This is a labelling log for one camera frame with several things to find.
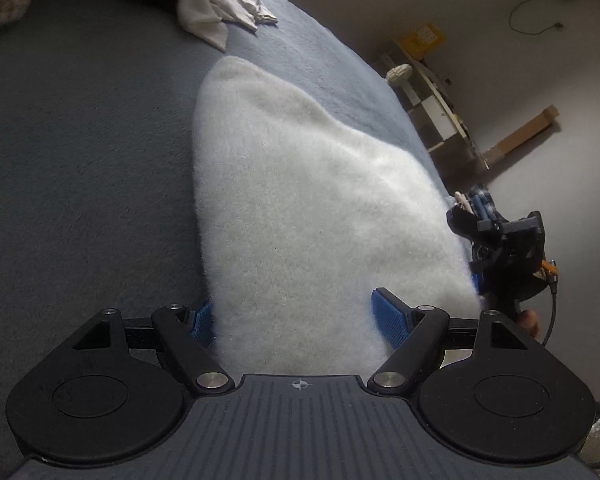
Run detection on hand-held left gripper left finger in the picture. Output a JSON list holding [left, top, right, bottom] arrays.
[[72, 301, 231, 395]]

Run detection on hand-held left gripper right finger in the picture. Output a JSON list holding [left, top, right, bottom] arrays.
[[370, 287, 531, 395]]

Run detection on cream fuzzy sweater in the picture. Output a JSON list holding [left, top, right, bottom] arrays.
[[191, 55, 481, 376]]

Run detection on stack of blue clothes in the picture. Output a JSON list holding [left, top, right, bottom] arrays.
[[455, 185, 503, 223]]

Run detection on person's right hand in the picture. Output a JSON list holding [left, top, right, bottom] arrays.
[[517, 310, 540, 336]]

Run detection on long cardboard box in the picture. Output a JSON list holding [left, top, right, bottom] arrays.
[[482, 105, 560, 161]]

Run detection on white wooden desk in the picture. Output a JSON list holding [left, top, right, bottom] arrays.
[[380, 37, 491, 181]]

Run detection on yellow box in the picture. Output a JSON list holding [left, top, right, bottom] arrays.
[[397, 24, 443, 57]]

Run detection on white shirt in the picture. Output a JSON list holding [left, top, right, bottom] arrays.
[[177, 0, 279, 51]]

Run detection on wall power cable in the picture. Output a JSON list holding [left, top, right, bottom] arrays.
[[510, 0, 566, 36]]

